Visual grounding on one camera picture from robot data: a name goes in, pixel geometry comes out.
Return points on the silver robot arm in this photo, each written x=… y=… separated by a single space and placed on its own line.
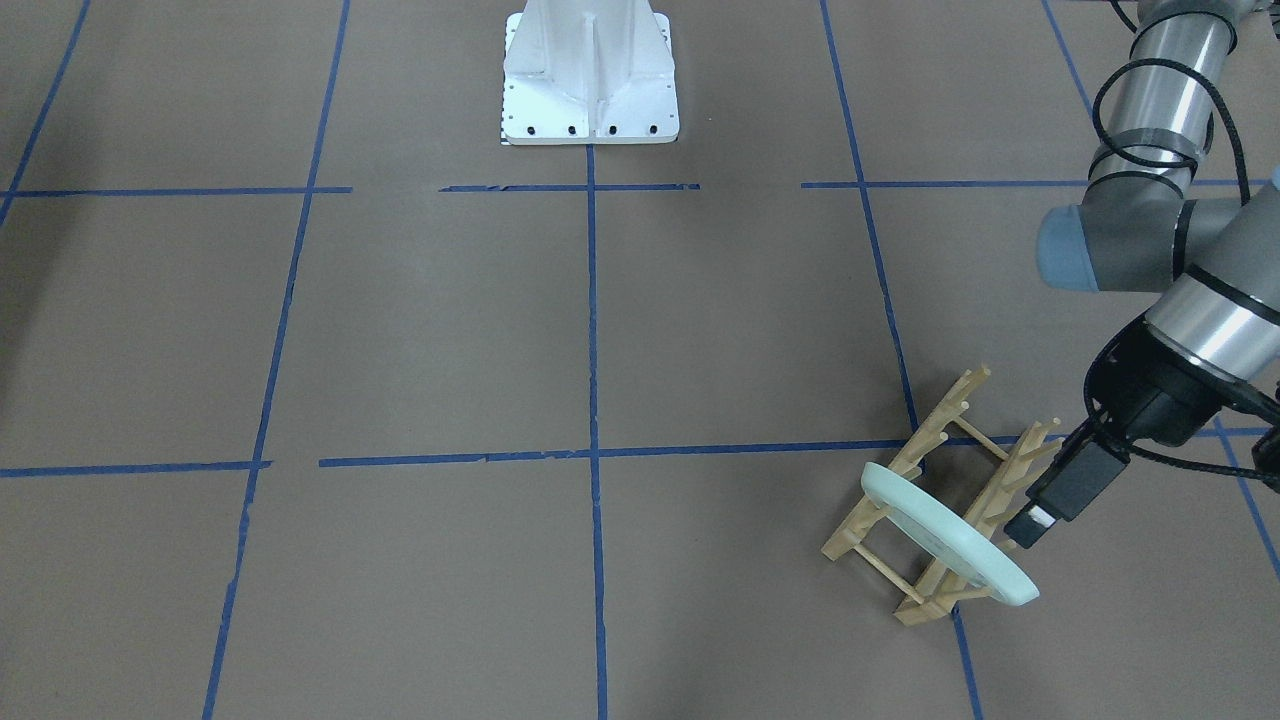
x=1168 y=210

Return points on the light green plate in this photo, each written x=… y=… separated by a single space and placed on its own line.
x=986 y=570

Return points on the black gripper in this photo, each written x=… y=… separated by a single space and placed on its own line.
x=1165 y=398

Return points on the wooden dish rack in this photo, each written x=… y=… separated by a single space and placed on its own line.
x=991 y=506

